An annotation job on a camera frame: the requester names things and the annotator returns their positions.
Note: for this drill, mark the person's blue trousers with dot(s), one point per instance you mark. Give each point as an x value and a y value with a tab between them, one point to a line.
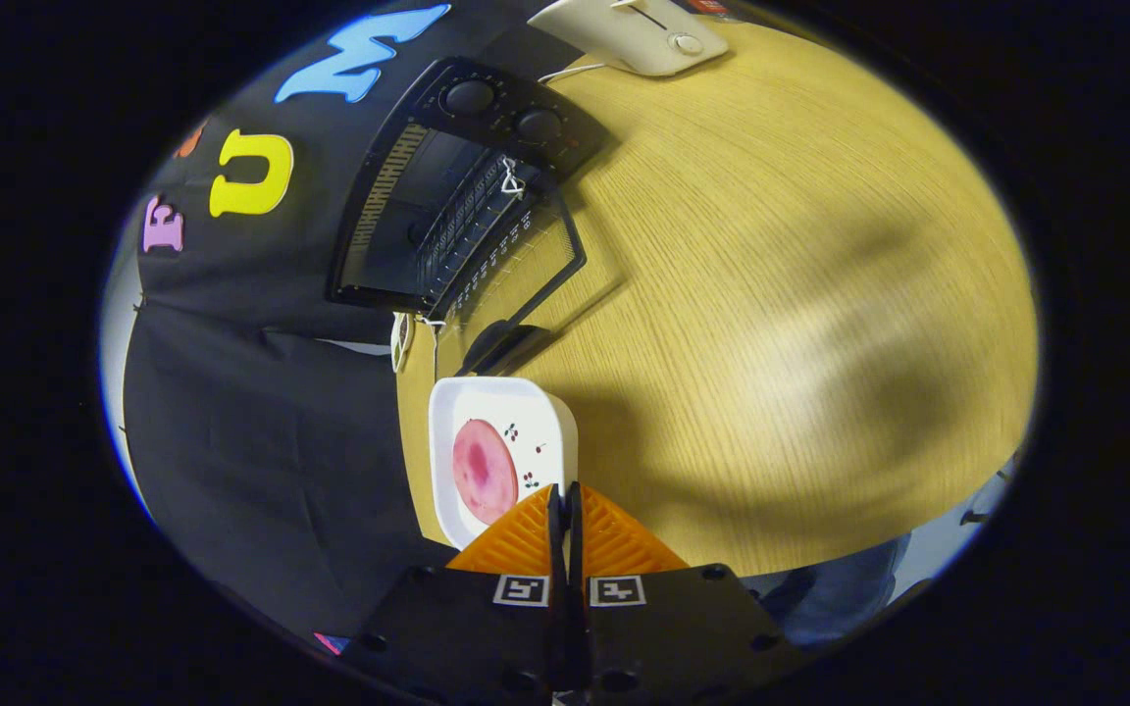
830	588

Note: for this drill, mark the white rectangular plate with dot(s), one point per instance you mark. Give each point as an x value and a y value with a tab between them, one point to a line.
550	431

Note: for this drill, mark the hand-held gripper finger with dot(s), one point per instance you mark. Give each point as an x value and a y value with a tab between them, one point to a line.
556	549
575	549

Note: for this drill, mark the black toaster oven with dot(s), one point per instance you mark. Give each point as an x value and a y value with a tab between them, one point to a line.
398	226

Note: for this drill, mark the white divided dish of beans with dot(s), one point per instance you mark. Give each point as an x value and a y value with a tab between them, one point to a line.
400	343

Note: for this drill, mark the pink ham slice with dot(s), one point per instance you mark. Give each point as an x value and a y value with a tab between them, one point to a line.
484	471

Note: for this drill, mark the black backdrop cloth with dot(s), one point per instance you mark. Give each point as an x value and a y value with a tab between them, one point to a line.
261	441

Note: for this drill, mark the white pop-up toaster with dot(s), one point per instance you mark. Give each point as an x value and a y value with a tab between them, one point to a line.
624	34

